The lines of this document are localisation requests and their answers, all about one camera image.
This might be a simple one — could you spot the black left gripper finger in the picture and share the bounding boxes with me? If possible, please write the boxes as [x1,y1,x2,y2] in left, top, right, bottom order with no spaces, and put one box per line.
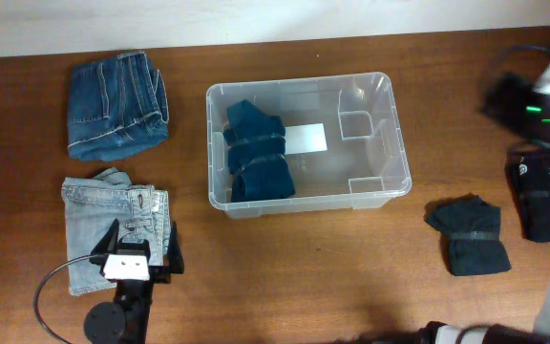
[90,219,119,261]
[167,222,184,274]

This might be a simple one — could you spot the black shirt with logo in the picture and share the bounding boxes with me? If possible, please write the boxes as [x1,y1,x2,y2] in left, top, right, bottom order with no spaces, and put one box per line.
[505,143,550,243]

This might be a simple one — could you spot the blue shirt bundle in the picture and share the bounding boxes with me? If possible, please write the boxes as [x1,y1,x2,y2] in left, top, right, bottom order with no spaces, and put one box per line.
[223,99,295,203]

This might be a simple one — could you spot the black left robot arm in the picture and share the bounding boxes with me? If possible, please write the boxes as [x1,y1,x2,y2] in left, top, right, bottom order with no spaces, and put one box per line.
[83,221,184,344]

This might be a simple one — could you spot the light blue folded jeans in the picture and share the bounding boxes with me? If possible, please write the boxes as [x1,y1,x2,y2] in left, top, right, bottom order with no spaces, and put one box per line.
[60,166,172,297]

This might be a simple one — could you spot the black folded shirt front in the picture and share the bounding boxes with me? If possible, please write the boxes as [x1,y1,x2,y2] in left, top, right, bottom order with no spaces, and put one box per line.
[424,194,512,276]

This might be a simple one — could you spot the dark blue folded jeans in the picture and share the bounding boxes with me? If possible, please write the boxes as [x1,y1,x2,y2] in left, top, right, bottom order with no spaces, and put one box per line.
[67,52,170,161]

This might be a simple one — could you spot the white label in bin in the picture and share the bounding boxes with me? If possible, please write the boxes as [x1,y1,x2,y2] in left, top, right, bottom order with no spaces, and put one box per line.
[285,123,328,155]

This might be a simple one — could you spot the clear plastic storage bin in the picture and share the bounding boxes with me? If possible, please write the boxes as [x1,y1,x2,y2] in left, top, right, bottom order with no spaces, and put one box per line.
[206,72,413,219]

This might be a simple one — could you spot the black left camera cable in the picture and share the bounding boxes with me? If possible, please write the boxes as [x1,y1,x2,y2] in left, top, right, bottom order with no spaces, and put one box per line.
[32,253,109,344]

